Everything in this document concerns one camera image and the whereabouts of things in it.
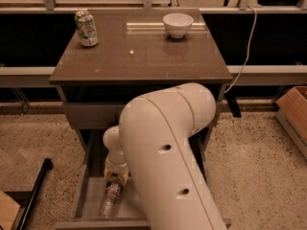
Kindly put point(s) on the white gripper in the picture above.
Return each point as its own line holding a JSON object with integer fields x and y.
{"x": 117, "y": 168}

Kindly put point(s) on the clear plastic water bottle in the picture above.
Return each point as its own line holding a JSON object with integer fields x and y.
{"x": 110, "y": 200}

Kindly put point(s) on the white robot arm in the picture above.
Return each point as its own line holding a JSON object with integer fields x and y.
{"x": 151, "y": 146}

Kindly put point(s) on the closed top drawer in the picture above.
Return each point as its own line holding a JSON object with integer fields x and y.
{"x": 92, "y": 114}

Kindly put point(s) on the black metal bar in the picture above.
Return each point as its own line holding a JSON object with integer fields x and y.
{"x": 46, "y": 166}

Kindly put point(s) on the wooden board bottom left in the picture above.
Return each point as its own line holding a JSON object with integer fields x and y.
{"x": 8, "y": 211}

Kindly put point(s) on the green white soda can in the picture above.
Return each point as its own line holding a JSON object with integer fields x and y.
{"x": 86, "y": 28}

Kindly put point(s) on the white ceramic bowl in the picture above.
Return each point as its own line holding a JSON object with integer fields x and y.
{"x": 177, "y": 24}

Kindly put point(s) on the cardboard box right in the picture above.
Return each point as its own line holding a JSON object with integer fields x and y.
{"x": 292, "y": 115}

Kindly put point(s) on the grey horizontal rail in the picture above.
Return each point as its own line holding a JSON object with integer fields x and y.
{"x": 252, "y": 75}

